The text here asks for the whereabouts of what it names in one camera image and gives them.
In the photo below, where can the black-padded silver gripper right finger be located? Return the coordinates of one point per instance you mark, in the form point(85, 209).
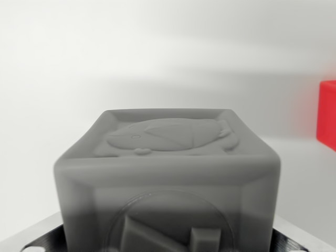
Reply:
point(288, 241)

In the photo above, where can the black-padded silver gripper left finger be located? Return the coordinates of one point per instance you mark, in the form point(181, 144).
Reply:
point(39, 239)

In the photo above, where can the red embossed plastic cube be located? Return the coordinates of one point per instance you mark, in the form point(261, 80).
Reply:
point(327, 113)

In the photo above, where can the grey embossed plastic cube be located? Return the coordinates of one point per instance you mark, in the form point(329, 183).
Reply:
point(168, 178)

